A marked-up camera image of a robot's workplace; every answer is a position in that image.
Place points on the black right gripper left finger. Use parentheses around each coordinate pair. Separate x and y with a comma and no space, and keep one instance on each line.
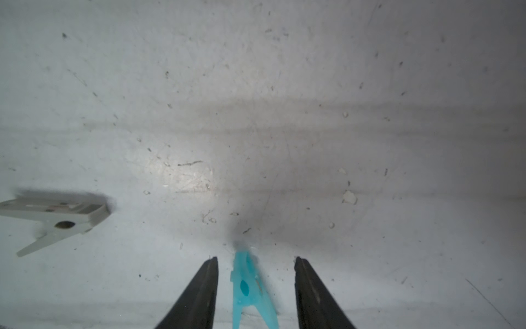
(195,308)

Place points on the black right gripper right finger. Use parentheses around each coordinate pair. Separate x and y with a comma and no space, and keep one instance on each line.
(316,307)

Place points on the teal clothespin front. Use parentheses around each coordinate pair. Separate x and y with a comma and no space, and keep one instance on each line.
(250,291)

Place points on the grey clothespin front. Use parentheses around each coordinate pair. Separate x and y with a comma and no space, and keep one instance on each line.
(60,220)

